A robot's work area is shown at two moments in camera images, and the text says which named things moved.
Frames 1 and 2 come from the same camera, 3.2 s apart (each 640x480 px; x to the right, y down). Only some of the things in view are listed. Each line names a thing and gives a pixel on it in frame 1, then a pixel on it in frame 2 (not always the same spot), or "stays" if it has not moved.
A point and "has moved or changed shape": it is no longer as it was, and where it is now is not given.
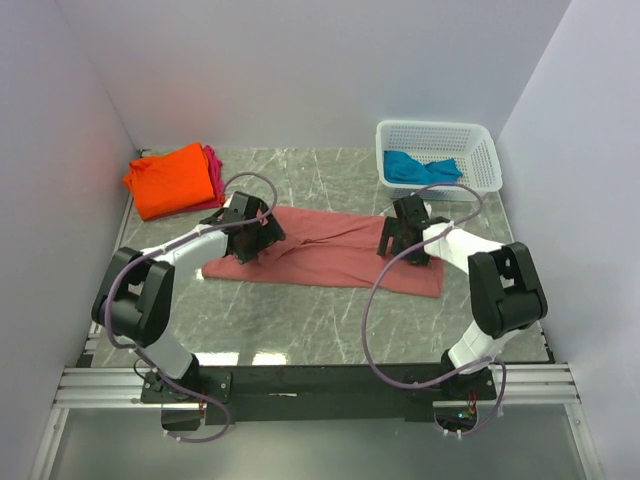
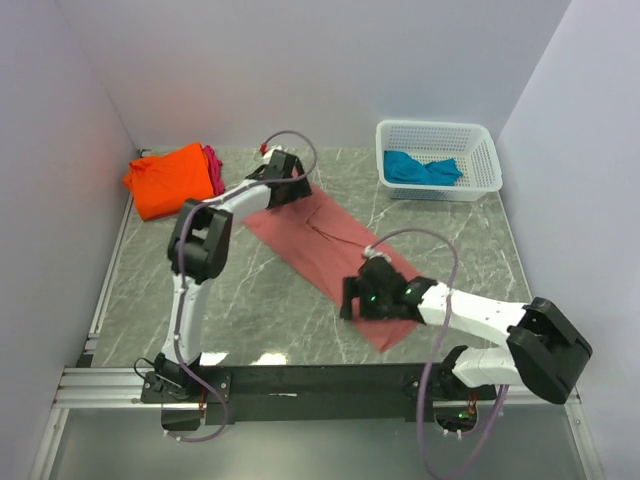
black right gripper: [394, 229] to [354, 287]
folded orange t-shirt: [168, 183] stays
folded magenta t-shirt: [214, 166] stays
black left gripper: [269, 234] to [301, 189]
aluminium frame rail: [547, 385] stays
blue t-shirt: [401, 167] stays
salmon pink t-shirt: [332, 249] has moved or changed shape
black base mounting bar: [266, 394] stays
